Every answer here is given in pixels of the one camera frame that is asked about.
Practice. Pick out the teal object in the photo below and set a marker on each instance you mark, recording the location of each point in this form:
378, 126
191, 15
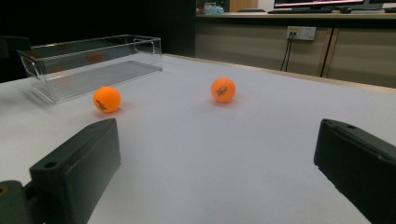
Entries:
214, 10

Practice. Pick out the black keyboard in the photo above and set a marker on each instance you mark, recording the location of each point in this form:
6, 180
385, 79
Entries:
299, 10

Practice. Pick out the orange ball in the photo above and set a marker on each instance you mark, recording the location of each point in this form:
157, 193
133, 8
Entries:
107, 99
223, 90

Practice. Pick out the computer monitor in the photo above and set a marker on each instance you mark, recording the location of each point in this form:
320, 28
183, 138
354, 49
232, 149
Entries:
311, 2

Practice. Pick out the black curtain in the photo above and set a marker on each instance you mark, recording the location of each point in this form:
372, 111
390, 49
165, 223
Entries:
93, 18

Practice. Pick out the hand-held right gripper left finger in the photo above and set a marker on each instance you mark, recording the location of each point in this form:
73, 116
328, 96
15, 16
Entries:
74, 174

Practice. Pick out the black computer mouse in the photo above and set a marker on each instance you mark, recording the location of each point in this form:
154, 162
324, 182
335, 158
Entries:
344, 9

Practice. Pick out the wooden cabinet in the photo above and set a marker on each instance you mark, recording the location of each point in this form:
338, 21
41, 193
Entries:
249, 43

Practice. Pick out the white table cover sheet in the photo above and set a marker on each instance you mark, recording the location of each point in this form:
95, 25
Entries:
202, 155

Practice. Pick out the white wall socket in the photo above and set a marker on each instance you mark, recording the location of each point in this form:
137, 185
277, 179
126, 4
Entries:
306, 33

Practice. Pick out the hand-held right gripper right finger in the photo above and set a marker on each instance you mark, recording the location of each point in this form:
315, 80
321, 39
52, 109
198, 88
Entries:
361, 168

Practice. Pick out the clear plastic container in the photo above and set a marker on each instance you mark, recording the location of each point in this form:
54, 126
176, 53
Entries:
93, 77

